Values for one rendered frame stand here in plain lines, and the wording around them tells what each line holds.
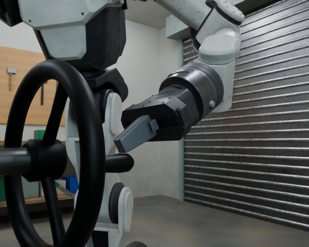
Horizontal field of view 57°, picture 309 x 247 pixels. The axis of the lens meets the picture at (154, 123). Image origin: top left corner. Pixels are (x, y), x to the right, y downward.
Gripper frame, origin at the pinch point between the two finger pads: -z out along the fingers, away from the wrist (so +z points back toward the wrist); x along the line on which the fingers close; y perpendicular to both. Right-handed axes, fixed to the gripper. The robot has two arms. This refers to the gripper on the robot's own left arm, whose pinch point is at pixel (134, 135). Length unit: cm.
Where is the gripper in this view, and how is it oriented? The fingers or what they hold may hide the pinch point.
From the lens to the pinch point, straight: 39.0
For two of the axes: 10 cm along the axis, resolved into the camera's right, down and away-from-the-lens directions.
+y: -3.8, -8.9, -2.7
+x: -6.9, 0.7, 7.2
